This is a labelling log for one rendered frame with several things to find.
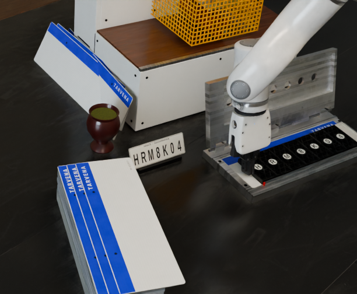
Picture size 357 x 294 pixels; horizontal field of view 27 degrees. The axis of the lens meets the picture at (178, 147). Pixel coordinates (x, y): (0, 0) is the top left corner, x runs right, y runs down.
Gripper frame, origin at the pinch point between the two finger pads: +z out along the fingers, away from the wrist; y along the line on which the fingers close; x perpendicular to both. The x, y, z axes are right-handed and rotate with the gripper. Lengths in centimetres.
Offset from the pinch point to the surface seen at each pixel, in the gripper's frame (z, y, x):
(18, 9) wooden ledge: -17, -12, 106
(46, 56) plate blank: -13, -20, 68
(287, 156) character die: 1.5, 13.3, -0.1
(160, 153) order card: -1.4, -15.4, 15.6
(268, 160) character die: 1.2, 7.6, 1.1
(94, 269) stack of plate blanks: -1, -53, -17
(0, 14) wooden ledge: -17, -19, 104
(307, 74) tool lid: -13.5, 30.2, 11.8
